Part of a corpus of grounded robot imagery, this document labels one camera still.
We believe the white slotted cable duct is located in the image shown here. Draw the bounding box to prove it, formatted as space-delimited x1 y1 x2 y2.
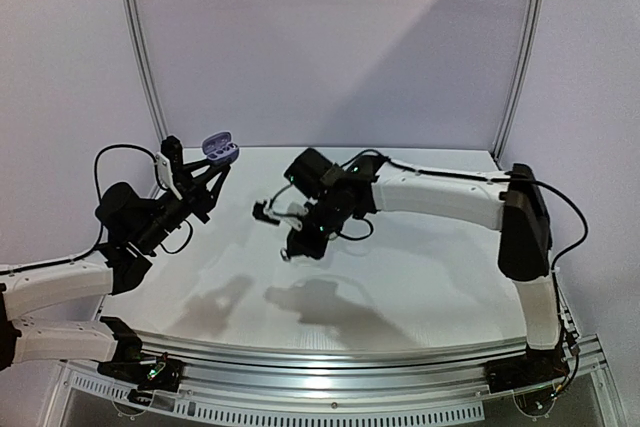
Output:
58 373 486 426

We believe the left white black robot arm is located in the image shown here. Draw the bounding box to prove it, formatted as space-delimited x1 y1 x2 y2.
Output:
1 160 231 381

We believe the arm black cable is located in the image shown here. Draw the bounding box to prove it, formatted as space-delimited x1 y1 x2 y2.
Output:
0 144 196 276
269 148 589 338

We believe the left aluminium frame post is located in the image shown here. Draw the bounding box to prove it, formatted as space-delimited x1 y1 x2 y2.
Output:
122 0 169 142

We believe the grey oval puck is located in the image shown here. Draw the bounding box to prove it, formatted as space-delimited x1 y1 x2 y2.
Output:
201 131 240 165

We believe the aluminium frame post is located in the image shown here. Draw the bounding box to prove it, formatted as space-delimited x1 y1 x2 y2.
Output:
490 0 543 164
122 0 169 142

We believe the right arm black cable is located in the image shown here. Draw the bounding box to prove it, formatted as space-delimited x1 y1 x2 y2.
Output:
269 148 589 338

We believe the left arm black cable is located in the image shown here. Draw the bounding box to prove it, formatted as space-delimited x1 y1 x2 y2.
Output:
0 144 196 276

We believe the right aluminium frame post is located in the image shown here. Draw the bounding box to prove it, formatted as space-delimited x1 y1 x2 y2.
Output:
490 0 543 164

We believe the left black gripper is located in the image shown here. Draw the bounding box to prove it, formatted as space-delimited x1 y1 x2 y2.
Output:
133 155 228 253

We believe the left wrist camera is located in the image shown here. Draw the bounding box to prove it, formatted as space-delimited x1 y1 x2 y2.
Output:
154 135 183 200

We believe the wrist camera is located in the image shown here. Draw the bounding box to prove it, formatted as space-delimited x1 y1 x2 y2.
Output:
154 135 183 200
252 201 308 231

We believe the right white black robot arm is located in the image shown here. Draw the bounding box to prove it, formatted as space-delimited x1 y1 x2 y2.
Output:
282 148 561 383

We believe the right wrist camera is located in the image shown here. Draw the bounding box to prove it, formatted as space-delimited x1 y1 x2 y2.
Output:
252 201 308 231

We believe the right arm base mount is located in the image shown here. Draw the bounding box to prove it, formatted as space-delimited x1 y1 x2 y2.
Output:
483 328 579 393

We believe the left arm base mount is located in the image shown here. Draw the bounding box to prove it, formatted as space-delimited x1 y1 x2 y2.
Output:
97 316 185 393

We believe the aluminium front rail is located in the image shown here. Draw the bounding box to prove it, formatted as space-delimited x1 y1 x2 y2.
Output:
141 335 539 397

